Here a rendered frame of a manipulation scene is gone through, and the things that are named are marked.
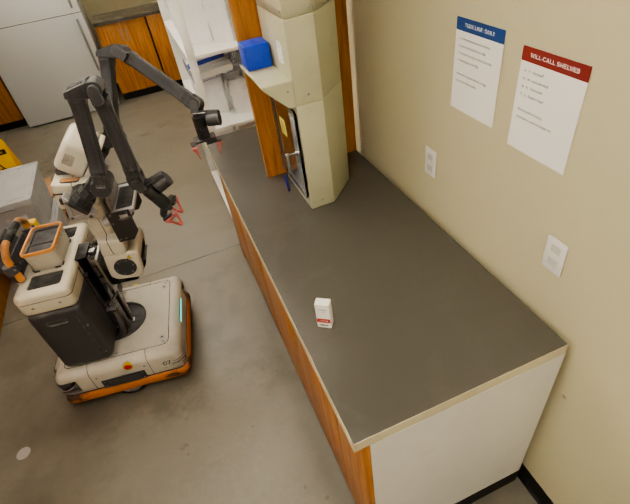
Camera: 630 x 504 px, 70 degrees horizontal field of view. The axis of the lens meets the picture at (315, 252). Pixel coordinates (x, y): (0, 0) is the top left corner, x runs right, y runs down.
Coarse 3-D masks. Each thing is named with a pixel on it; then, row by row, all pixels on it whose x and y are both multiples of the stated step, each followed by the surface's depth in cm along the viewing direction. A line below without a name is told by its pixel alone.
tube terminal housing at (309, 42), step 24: (264, 24) 170; (288, 24) 150; (312, 24) 153; (288, 48) 154; (312, 48) 157; (336, 48) 173; (288, 72) 162; (312, 72) 162; (336, 72) 177; (312, 96) 168; (336, 96) 182; (312, 120) 173; (336, 120) 186; (312, 144) 179; (336, 144) 191; (312, 168) 186; (336, 168) 195; (312, 192) 193; (336, 192) 201
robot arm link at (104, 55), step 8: (104, 48) 192; (128, 48) 197; (104, 56) 193; (112, 56) 193; (104, 64) 195; (112, 64) 197; (104, 72) 197; (112, 72) 198; (104, 80) 198; (112, 80) 199; (112, 88) 200; (112, 96) 201; (112, 104) 202; (104, 128) 203; (104, 144) 206
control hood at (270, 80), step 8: (272, 64) 178; (248, 72) 174; (256, 72) 173; (264, 72) 172; (272, 72) 170; (280, 72) 169; (256, 80) 166; (264, 80) 165; (272, 80) 164; (280, 80) 163; (288, 80) 162; (264, 88) 159; (272, 88) 160; (280, 88) 161; (288, 88) 162; (272, 96) 162; (280, 96) 163; (288, 96) 164; (288, 104) 166
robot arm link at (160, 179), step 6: (156, 174) 181; (162, 174) 180; (144, 180) 185; (150, 180) 181; (156, 180) 181; (162, 180) 181; (168, 180) 182; (132, 186) 178; (138, 186) 178; (144, 186) 179; (156, 186) 181; (162, 186) 182; (168, 186) 183
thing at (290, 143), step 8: (280, 104) 184; (280, 112) 188; (288, 112) 176; (288, 120) 180; (296, 120) 172; (280, 128) 198; (288, 128) 184; (296, 128) 174; (280, 136) 203; (288, 136) 189; (296, 136) 177; (288, 144) 194; (296, 144) 181; (288, 152) 199; (296, 160) 190; (296, 168) 195; (296, 176) 200; (304, 176) 188; (296, 184) 205; (304, 184) 191; (304, 192) 196
